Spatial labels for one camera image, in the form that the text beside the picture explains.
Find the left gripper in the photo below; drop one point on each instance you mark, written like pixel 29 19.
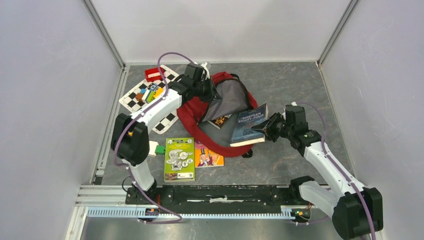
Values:
pixel 213 93

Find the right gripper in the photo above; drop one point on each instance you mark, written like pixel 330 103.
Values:
pixel 266 126

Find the blue nineteen eighty-four book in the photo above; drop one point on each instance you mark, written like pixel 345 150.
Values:
pixel 243 134

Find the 169-storey treehouse book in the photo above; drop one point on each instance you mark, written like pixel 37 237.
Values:
pixel 220 121

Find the red backpack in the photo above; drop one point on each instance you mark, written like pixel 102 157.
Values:
pixel 235 99

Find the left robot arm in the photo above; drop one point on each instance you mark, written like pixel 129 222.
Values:
pixel 130 138

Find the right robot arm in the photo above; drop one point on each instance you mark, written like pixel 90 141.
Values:
pixel 355 209

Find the orange Roald Dahl book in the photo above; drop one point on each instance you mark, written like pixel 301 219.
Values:
pixel 204 157

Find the red plastic box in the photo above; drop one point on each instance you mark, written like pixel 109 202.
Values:
pixel 154 74

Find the green treehouse book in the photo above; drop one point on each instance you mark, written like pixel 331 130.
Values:
pixel 179 165

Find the colourful toy block cluster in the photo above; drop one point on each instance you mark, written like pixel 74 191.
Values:
pixel 150 93

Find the toy block train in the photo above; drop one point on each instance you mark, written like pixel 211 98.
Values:
pixel 156 149

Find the black white chess mat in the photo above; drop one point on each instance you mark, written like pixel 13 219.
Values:
pixel 134 101

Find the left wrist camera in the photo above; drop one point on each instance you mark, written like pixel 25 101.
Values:
pixel 206 70

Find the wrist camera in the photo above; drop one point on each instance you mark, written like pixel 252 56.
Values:
pixel 206 70
pixel 288 106

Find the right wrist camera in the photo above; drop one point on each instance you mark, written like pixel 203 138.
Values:
pixel 288 106

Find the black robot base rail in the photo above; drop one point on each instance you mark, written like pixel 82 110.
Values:
pixel 217 199

